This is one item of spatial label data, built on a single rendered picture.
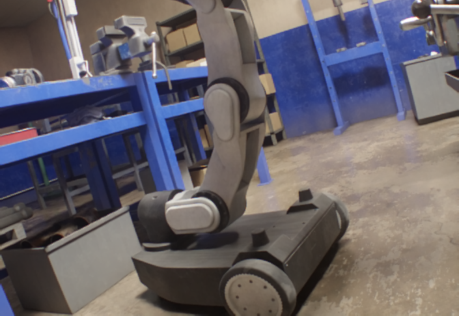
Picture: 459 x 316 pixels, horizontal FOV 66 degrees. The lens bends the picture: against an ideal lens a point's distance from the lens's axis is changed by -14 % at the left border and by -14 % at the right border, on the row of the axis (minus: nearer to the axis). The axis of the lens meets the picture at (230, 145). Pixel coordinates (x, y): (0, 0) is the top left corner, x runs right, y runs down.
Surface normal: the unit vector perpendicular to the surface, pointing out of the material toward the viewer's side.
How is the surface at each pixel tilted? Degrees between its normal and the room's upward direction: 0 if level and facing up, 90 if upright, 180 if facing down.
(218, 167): 90
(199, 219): 90
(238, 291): 90
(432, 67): 90
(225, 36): 114
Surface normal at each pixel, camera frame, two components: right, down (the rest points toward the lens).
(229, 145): -0.39, 0.61
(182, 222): -0.49, 0.22
